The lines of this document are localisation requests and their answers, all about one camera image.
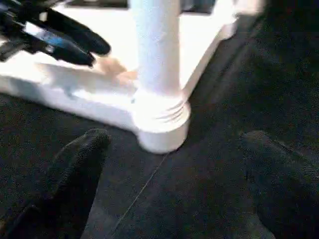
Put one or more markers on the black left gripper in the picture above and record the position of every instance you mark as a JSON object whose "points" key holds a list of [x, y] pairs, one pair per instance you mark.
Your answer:
{"points": [[20, 25]]}

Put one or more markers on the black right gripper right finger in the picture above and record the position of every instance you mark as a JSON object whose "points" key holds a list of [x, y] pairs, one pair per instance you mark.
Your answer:
{"points": [[286, 194]]}

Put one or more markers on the white plastic table leg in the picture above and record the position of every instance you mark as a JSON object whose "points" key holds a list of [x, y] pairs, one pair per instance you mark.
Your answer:
{"points": [[157, 50]]}

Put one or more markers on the black work mat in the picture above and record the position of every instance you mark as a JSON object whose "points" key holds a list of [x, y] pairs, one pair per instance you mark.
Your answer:
{"points": [[209, 174]]}

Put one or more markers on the white plastic table top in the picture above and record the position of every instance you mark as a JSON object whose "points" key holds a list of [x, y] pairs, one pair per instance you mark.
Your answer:
{"points": [[199, 45]]}

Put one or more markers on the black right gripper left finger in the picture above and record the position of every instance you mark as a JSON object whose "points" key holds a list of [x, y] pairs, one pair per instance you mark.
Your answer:
{"points": [[60, 194]]}

